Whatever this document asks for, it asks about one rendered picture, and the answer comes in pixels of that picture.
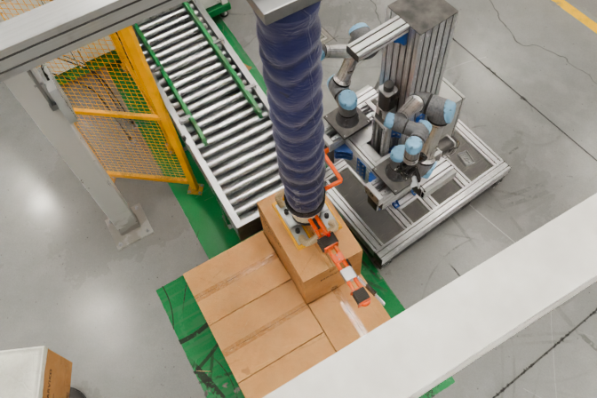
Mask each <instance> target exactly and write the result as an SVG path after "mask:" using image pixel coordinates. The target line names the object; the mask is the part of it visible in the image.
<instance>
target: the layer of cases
mask: <svg viewBox="0 0 597 398"><path fill-rule="evenodd" d="M263 232H264V233H263ZM183 276H184V278H185V280H186V282H187V285H188V287H189V288H190V290H191V291H192V293H193V295H194V297H195V300H196V302H197V304H198V306H199V307H200V309H201V311H202V313H203V316H204V318H205V320H206V322H207V323H208V325H209V327H210V329H211V332H212V334H213V336H214V338H215V339H216V341H217V343H218V345H219V348H220V350H221V352H222V354H223V355H224V357H225V359H226V361H227V364H228V366H229V368H230V370H231V371H232V373H233V375H234V377H235V380H236V382H237V383H238V385H239V387H240V388H241V390H242V392H243V395H244V397H245V398H263V397H264V396H266V395H268V394H270V393H272V392H273V391H274V390H275V389H277V388H279V387H280V386H283V385H284V384H286V383H287V382H289V381H291V380H292V379H294V378H295V377H297V376H299V375H300V374H302V373H303V372H305V371H307V370H309V369H311V368H312V367H314V366H315V365H316V364H318V363H319V362H322V361H323V360H325V359H327V358H328V357H330V356H331V355H333V354H335V353H336V352H338V351H339V350H341V349H343V348H344V347H346V346H348V345H350V344H351V343H353V342H355V341H356V340H357V339H358V338H361V337H362V336H364V335H366V334H367V333H369V332H371V331H372V330H374V329H376V328H377V327H378V326H380V325H382V324H383V323H385V322H387V321H389V320H390V319H391V317H390V316H389V314H388V313H387V311H386V310H385V309H384V307H383V306H382V305H381V303H380V302H379V301H378V300H377V299H376V298H375V297H374V296H373V295H372V294H371V293H370V292H369V291H368V290H367V289H366V288H365V286H364V285H363V284H362V283H361V282H360V281H359V282H360V284H361V285H363V287H364V288H365V290H366V291H367V292H368V294H369V295H370V298H371V300H370V304H369V305H368V306H361V307H359V308H358V305H357V303H356V301H355V300H354V298H353V296H351V295H350V292H351V289H350V288H349V286H348V285H347V284H346V283H343V284H341V285H340V286H338V287H337V288H335V289H333V290H332V291H329V292H327V293H325V294H324V295H322V296H321V297H319V298H317V299H315V300H313V301H311V302H310V303H308V304H306V302H305V301H304V299H303V298H302V296H301V295H300V293H299V290H298V289H297V287H296V285H295V283H294V282H293V281H292V279H291V277H290V275H289V273H288V272H287V270H286V268H285V266H284V265H283V263H282V261H281V260H280V258H279V256H278V254H277V253H276V251H275V248H274V247H273V245H272V244H271V243H270V241H269V239H268V237H267V235H266V233H265V231H264V230H263V231H261V232H259V233H257V234H255V235H254V236H252V237H250V238H248V239H246V240H245V241H243V242H241V243H238V244H237V245H236V246H234V247H232V248H230V249H228V250H226V251H224V252H222V253H220V254H219V255H217V256H216V257H214V258H212V259H209V260H207V261H206V262H204V263H202V264H201V265H199V266H197V267H195V268H193V269H191V270H189V271H187V272H186V273H184V274H183Z"/></svg>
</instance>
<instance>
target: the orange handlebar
mask: <svg viewBox="0 0 597 398"><path fill-rule="evenodd" d="M325 161H326V162H327V164H328V165H329V166H330V168H331V169H332V171H333V172H334V174H335V175H336V177H337V178H338V180H337V181H335V182H333V183H331V184H329V185H328V186H326V187H324V188H325V189H326V191H327V190H329V189H331V188H333V187H335V186H337V185H339V184H341V183H342V180H343V179H342V177H341V176H340V174H339V173H338V171H337V169H336V168H335V166H334V165H333V163H332V162H331V161H330V159H329V157H328V156H327V155H326V154H325ZM314 218H315V219H316V221H317V223H318V224H319V226H320V227H321V229H323V230H325V231H327V229H326V228H325V226H324V224H323V223H322V222H321V220H320V219H319V217H318V215H316V216H315V217H314ZM308 221H309V223H310V225H311V226H312V228H313V229H314V231H315V232H316V234H317V236H320V235H321V233H320V232H319V230H318V228H317V227H316V225H315V224H314V222H313V221H312V219H308ZM327 232H328V231H327ZM333 248H334V250H335V251H336V254H333V253H332V251H331V249H328V250H327V252H328V253H329V255H330V258H331V260H332V261H333V263H334V264H335V266H336V267H337V268H338V270H339V272H340V270H342V269H343V268H342V267H341V265H340V264H339V263H341V262H343V264H344V265H345V267H348V266H349V265H348V263H347V262H346V260H345V257H344V255H343V254H342V252H341V251H340V250H339V248H338V246H337V245H335V246H334V247H333ZM354 282H355V283H356V285H357V286H358V287H360V286H362V285H361V284H360V282H359V280H358V279H357V277H355V278H354ZM347 285H348V286H349V288H350V289H351V291H353V290H355V288H354V286H353V285H352V283H351V282H350V281H348V282H347ZM369 304H370V300H369V301H367V302H366V303H364V304H362V306H368V305H369Z"/></svg>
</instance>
